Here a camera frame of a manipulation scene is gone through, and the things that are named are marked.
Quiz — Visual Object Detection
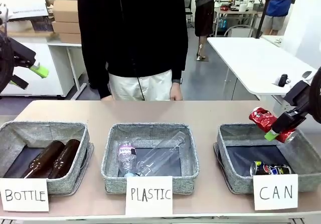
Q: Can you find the person in black dress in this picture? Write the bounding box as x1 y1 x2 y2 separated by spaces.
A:
192 0 228 61

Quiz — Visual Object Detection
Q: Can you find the white paper label can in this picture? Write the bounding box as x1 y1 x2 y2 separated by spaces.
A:
252 174 299 211

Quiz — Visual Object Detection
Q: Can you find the grey fabric basket can label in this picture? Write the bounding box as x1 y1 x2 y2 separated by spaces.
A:
213 123 321 194

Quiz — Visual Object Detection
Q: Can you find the cluttered workbench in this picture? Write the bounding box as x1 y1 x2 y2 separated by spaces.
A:
214 4 264 38

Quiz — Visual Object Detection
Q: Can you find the person's left forearm black sleeve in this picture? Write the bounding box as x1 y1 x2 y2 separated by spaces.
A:
172 33 189 80

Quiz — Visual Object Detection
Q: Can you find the grey metal chair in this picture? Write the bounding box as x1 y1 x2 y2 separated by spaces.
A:
224 25 253 38

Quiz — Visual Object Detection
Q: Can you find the black stand pole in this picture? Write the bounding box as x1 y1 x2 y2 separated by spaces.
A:
255 0 274 39

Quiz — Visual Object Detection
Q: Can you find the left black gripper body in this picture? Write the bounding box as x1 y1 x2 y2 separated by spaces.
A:
0 30 15 93

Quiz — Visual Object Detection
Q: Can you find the flat cardboard box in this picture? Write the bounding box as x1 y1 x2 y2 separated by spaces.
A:
59 32 82 44
51 21 81 35

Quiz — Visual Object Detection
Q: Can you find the crushed black soda can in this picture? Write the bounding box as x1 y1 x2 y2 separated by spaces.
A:
250 161 292 177

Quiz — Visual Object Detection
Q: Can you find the grey fabric basket plastic label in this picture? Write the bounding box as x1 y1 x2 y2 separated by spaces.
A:
101 123 201 195

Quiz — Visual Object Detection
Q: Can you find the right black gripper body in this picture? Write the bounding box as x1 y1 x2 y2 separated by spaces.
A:
309 67 321 124

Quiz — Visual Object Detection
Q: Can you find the white paper label plastic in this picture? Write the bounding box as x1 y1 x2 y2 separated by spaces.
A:
125 175 174 216

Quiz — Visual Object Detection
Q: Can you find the person's right forearm black sleeve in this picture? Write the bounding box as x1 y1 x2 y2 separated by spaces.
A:
84 45 112 99

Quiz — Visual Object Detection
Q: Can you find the black office chair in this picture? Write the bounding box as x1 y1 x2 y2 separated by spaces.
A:
185 0 196 29

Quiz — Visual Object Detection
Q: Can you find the black white small device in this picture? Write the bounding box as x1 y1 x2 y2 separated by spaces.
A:
274 73 292 87

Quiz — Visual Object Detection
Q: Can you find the crushed plastic bottle pink label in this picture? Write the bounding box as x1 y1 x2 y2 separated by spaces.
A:
117 141 137 178

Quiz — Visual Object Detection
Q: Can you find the brown glass bottle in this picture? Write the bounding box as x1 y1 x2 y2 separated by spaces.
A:
49 139 81 179
21 140 65 179

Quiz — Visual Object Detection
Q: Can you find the white paper label bottle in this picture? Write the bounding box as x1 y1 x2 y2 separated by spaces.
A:
0 177 50 212

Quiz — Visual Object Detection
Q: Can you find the white rounded table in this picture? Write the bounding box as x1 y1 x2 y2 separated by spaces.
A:
207 36 318 101

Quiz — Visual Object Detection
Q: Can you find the dark crate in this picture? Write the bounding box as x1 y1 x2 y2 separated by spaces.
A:
32 17 55 33

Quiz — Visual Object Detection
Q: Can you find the crushed red soda can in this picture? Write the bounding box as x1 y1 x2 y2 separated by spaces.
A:
249 107 298 144

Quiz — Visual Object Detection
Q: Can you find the grey fabric basket bottle label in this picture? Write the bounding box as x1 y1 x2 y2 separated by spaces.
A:
0 120 95 196

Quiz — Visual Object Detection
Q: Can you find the large cardboard box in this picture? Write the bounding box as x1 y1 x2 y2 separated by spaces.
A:
51 0 79 23

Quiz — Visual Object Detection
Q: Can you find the person's left hand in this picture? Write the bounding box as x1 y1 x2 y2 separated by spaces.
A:
170 83 184 101

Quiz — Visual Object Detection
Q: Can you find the clear plastic bottle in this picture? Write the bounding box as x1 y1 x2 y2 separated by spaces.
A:
135 131 186 177

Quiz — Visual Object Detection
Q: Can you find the person in black sweater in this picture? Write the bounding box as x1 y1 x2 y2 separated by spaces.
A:
77 0 189 101

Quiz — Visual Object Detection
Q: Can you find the white desk with legs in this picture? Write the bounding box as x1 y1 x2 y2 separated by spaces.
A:
47 41 87 101

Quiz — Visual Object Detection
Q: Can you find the white printed box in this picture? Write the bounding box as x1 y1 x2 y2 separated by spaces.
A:
6 0 50 21

